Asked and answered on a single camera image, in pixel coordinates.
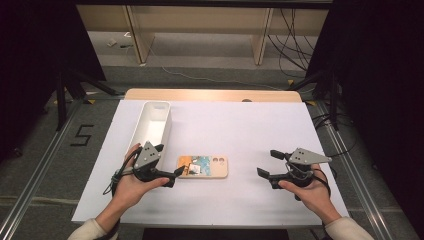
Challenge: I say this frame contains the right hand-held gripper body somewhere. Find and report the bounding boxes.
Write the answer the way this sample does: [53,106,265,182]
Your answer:
[276,147,333,188]

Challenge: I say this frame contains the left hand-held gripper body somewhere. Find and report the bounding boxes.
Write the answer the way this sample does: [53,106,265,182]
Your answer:
[132,141,168,183]

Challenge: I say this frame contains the white plastic storage box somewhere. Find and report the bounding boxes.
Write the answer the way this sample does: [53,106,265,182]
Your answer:
[127,100,173,169]

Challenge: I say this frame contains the beige phone case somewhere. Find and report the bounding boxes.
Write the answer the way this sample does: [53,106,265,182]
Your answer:
[176,155,230,180]

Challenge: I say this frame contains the person's right hand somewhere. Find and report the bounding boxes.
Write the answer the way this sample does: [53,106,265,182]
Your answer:
[278,163,336,215]

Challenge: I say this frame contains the person's left hand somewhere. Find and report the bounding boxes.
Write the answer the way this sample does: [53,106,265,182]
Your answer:
[112,143,171,210]

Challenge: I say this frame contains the white table mat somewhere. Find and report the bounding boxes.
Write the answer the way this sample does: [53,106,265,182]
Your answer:
[71,99,350,228]

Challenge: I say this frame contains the black metal stand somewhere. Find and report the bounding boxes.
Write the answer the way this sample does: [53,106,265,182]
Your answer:
[54,66,125,132]
[285,68,342,132]

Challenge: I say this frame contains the black curtain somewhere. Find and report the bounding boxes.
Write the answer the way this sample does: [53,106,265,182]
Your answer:
[305,0,424,231]
[0,0,107,163]

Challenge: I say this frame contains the beige wooden bench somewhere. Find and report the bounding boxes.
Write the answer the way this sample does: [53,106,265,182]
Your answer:
[76,4,330,66]

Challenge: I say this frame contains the right hand-held gripper cable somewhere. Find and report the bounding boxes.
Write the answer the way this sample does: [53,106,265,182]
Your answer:
[312,167,333,198]

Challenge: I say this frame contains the hand-held gripper cable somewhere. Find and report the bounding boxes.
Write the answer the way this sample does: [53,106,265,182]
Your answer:
[312,167,333,198]
[102,147,142,196]

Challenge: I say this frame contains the left hand-held gripper cable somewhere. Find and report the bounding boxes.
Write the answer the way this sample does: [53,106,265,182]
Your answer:
[102,147,142,196]

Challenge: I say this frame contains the aluminium floor rail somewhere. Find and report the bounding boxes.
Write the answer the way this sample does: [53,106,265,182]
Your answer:
[0,99,85,240]
[315,100,395,240]

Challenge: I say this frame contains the black floor cables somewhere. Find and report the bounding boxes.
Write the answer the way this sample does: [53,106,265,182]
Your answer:
[312,112,358,158]

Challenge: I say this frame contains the black cable bundle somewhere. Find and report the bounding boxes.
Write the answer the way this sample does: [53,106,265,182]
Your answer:
[267,8,316,80]

